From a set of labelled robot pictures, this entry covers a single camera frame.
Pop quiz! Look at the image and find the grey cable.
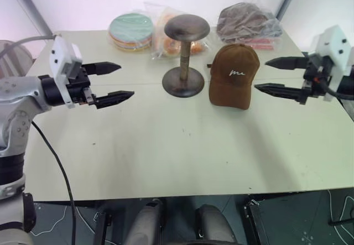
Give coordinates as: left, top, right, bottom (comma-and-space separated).
0, 35, 56, 59

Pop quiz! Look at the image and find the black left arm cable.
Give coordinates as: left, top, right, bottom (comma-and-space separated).
31, 121, 77, 245

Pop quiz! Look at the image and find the stack of coloured round mats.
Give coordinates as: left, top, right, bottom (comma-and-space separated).
108, 12, 154, 54

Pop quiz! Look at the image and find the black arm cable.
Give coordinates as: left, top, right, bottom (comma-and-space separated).
31, 121, 77, 245
317, 79, 354, 100

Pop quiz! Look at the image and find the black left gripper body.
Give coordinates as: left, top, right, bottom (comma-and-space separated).
66, 65, 98, 108

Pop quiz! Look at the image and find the black table frame leg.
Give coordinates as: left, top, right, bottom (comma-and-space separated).
242, 198, 270, 245
92, 210, 113, 245

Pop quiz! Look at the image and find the brown baseball cap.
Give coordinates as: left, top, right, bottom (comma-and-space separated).
208, 44, 261, 111

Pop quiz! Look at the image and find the dark metal hat stand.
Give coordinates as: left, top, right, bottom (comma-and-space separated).
162, 14, 211, 99

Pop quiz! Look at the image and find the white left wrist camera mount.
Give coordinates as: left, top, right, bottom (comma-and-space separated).
49, 34, 83, 110

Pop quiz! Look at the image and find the plastic bag of brown hats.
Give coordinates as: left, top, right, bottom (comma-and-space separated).
216, 2, 283, 40

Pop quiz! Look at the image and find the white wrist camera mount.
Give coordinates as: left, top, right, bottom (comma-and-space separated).
49, 34, 83, 110
309, 25, 354, 102

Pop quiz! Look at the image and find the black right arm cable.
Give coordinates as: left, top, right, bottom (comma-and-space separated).
317, 79, 354, 100

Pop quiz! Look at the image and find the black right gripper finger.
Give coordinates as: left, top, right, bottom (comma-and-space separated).
253, 82, 309, 106
264, 56, 309, 71

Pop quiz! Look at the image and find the grey rounded robot leg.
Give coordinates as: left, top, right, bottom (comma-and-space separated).
194, 204, 236, 245
123, 199, 164, 245

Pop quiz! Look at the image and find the pink packaged item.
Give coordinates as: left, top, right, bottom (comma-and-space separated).
243, 36, 278, 51

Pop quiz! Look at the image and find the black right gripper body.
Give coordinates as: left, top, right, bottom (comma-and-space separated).
302, 51, 333, 100

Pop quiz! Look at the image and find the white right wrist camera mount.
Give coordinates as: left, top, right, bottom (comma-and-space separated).
309, 25, 354, 102

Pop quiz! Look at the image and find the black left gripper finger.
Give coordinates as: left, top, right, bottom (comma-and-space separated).
93, 91, 136, 110
81, 61, 122, 77

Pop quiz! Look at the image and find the plastic bag of orange items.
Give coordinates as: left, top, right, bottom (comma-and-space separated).
143, 1, 211, 61

